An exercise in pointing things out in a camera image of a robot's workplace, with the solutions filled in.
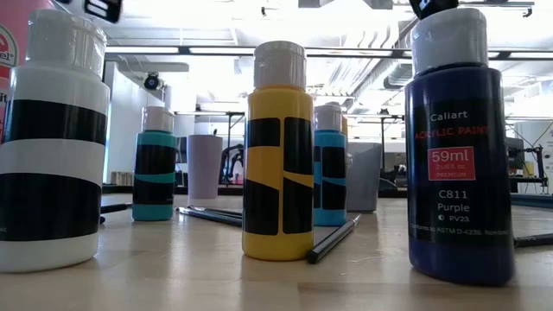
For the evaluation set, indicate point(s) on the small dark blue paint bottle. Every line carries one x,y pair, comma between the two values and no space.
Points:
458,259

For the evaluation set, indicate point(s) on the translucent grey plastic bin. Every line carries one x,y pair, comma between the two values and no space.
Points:
365,177

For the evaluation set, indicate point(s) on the light wooden blocks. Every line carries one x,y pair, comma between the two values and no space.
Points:
123,178

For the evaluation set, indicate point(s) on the small light blue paint bottle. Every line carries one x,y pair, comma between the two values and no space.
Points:
328,138

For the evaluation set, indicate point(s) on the black markers at right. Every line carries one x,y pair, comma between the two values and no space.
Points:
535,240

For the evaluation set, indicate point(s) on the lilac plastic cup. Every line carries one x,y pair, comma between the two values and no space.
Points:
205,166

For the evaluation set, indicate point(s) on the black round ceiling camera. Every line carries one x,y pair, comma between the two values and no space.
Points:
152,81

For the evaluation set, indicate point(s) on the small yellow paint bottle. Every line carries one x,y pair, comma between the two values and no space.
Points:
276,103

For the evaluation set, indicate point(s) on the small teal paint bottle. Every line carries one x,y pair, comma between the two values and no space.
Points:
154,138

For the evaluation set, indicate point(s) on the small white paint bottle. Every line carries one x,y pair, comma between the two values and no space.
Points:
52,160

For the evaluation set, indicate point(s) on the black equipment stand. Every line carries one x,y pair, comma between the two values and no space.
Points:
539,168

